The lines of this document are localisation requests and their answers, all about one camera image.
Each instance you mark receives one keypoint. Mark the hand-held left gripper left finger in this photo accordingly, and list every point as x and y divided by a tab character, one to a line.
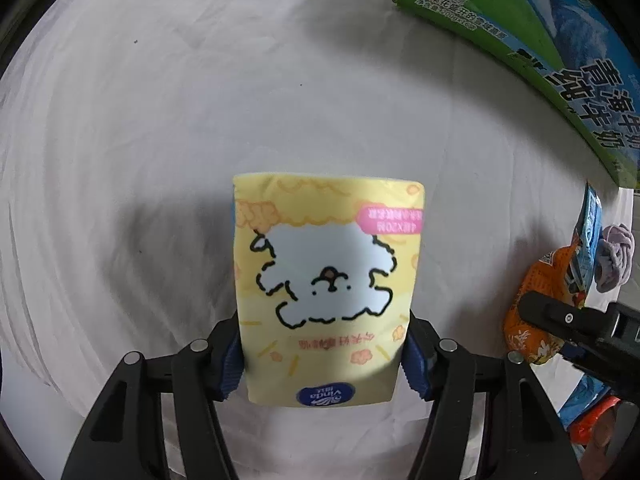
231	365

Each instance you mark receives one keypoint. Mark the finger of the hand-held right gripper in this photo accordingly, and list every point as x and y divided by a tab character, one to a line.
565	317
605	370

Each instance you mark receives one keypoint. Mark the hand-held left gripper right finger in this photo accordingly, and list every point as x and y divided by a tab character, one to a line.
414	365

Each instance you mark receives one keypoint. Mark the orange floral snack packet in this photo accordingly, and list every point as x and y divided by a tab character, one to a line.
542	275

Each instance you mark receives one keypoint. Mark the yellow cartoon dog tissue pack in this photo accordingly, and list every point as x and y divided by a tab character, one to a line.
327	280

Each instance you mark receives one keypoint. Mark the light blue plastic packet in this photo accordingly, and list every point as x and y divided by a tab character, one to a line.
585	400

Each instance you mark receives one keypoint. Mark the red orange plastic packet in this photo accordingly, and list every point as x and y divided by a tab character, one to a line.
592	425

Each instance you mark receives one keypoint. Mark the purple grey knitted cloth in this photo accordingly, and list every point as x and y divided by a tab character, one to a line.
615	260

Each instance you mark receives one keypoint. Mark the blue foil snack packet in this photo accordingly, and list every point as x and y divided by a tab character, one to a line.
589	240

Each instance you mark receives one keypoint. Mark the white tablecloth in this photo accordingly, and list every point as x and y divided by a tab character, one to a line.
150	160

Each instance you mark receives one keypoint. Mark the green and blue milk carton box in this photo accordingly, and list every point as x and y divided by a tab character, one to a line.
530	25

